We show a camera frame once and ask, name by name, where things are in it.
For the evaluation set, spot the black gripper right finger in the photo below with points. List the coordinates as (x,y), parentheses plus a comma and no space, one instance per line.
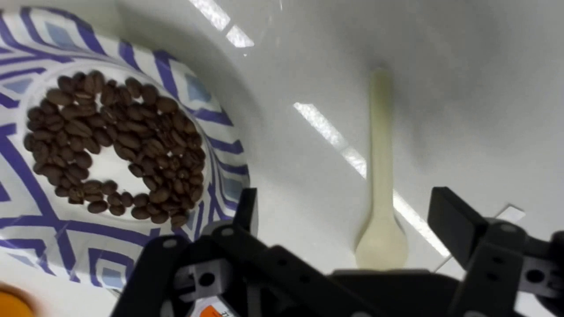
(500,259)

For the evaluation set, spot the white paper strip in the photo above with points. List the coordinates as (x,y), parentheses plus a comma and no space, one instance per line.
(452,267)

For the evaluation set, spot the small orange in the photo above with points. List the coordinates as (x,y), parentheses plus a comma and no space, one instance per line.
(13,303)

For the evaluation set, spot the cream plastic spoon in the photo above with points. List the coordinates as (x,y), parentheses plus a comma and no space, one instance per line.
(382,243)

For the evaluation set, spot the small white creamer cup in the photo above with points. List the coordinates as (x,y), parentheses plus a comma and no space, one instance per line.
(211,306)

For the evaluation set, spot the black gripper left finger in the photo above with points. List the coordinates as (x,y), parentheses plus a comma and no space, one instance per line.
(255,280)

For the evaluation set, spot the coffee beans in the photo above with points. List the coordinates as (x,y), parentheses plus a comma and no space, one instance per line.
(85,114)

